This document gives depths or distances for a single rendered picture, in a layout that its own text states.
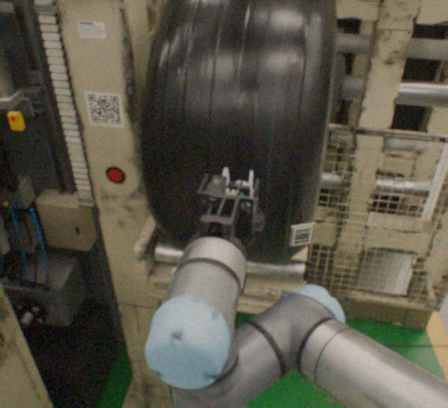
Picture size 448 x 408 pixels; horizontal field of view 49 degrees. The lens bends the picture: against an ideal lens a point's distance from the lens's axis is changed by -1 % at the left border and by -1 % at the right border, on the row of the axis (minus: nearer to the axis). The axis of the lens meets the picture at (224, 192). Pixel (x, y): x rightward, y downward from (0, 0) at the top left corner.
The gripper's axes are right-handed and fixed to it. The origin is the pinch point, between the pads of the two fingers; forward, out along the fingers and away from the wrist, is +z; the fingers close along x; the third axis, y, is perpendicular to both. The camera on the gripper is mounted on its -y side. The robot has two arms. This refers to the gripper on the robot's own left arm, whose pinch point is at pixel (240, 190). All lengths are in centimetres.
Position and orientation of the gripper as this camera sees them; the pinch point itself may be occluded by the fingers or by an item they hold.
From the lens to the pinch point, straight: 74.8
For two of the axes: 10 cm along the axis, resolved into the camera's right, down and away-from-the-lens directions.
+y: 0.2, -8.6, -5.1
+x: -9.8, -1.1, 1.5
